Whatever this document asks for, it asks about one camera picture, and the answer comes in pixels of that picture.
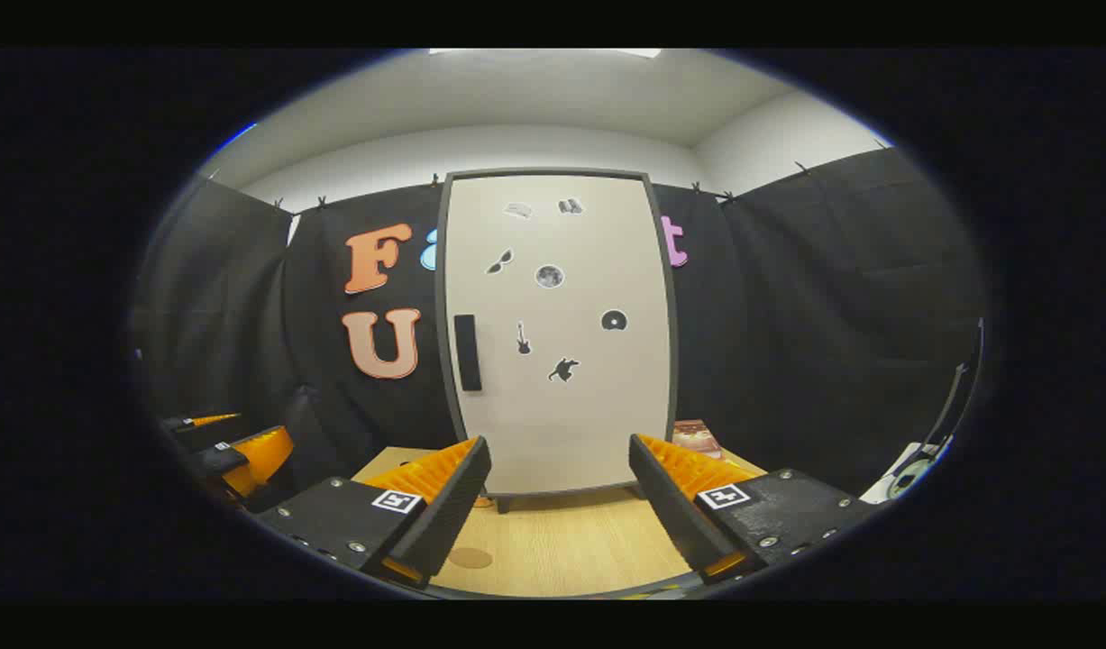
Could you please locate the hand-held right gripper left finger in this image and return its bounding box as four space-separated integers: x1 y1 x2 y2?
253 436 492 591

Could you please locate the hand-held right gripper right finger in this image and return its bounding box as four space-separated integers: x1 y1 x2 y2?
628 434 880 584

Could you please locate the white cabinet door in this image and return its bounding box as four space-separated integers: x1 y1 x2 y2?
446 176 673 497

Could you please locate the grey cabinet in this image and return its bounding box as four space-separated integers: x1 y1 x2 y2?
435 168 681 515

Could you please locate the white flat object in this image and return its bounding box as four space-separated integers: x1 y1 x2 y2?
861 442 923 506

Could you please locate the black backdrop cloth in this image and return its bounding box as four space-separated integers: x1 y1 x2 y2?
129 147 988 497

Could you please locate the black thin cable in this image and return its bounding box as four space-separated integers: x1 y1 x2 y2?
927 318 985 456

